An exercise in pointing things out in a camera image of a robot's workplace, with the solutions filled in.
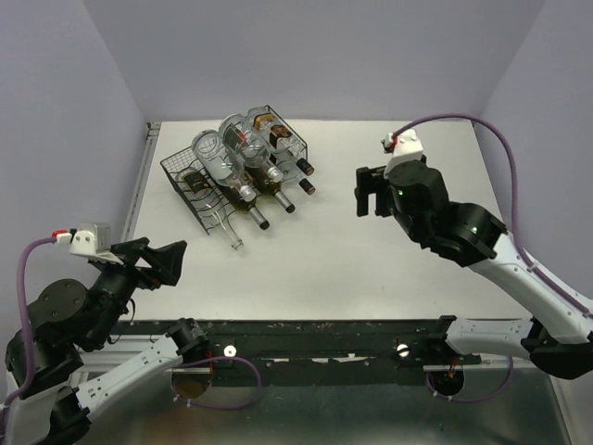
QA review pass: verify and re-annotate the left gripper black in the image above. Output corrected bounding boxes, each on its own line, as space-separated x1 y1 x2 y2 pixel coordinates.
90 236 189 347

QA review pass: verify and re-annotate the clear square bottle black label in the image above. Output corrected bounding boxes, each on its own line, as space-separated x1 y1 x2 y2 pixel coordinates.
272 146 316 196

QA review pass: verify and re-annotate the square clear bottle dark cap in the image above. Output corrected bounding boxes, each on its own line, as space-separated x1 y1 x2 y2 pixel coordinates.
246 105 308 158

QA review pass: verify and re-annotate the black wire wine rack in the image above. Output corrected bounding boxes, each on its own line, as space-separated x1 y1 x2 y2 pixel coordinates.
160 105 316 246

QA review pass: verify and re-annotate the olive green wine bottle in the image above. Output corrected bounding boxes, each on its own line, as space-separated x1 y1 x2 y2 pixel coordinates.
248 169 296 213

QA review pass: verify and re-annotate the round clear flask bottle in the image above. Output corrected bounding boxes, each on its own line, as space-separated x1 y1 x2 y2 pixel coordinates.
191 130 257 202

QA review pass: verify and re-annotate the round clear bottle silver cap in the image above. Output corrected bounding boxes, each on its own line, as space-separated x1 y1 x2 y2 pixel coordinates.
219 113 284 183

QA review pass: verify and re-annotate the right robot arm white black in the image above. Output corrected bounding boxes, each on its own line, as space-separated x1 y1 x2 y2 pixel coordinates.
354 159 592 380

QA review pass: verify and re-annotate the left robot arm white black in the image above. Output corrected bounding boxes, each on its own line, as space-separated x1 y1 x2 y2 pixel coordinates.
1 237 208 444

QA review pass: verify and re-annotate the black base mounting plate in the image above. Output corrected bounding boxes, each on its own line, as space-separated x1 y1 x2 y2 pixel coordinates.
138 317 543 388

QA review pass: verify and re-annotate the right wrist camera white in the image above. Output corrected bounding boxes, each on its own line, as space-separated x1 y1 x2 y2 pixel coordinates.
382 129 423 177

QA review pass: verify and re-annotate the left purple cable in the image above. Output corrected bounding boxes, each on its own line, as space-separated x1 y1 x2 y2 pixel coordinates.
0 235 263 418

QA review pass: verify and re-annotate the purple cable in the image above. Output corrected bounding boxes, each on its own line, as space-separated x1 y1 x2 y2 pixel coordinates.
393 113 593 402
0 235 263 418

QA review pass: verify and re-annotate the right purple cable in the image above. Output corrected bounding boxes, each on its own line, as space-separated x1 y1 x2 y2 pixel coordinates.
393 113 593 402

